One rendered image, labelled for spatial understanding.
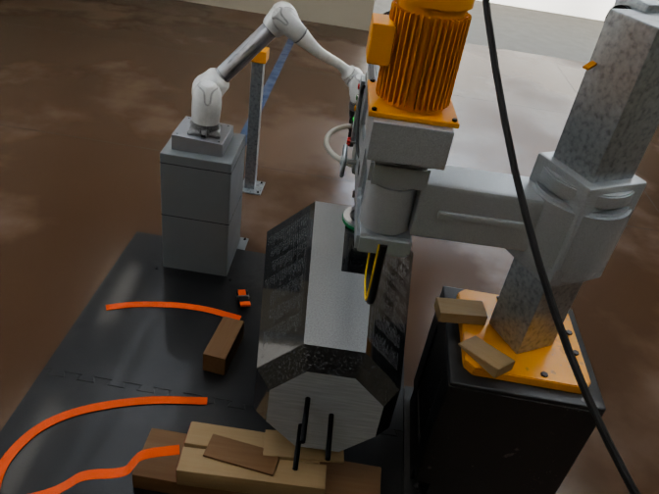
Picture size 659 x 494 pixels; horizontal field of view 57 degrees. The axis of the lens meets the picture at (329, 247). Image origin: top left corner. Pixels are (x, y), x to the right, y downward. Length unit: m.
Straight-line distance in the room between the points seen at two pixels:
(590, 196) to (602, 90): 0.33
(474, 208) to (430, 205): 0.15
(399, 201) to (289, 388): 0.82
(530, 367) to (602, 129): 0.95
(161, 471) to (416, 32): 1.97
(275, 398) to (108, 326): 1.39
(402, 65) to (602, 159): 0.70
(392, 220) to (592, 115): 0.71
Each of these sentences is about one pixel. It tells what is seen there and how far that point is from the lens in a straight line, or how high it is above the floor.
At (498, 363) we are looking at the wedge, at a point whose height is 0.82.
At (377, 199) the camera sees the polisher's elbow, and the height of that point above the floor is 1.36.
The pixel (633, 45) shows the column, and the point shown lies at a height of 1.98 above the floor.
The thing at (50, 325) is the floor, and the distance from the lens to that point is 3.59.
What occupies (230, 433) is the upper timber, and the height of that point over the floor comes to 0.21.
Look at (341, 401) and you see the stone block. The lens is 2.36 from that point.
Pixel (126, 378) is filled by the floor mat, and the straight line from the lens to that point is 3.23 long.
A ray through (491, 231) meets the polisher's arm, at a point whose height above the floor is 1.30.
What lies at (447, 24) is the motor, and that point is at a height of 1.97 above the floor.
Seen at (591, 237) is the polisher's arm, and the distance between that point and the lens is 2.18.
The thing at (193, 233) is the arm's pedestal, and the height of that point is 0.30.
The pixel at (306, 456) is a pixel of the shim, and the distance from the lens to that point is 2.68.
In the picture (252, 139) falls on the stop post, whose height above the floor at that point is 0.42.
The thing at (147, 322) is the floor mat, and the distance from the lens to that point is 3.50.
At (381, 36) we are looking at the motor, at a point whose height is 1.90.
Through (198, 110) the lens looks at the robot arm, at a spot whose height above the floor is 1.02.
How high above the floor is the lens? 2.39
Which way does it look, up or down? 35 degrees down
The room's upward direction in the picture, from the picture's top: 9 degrees clockwise
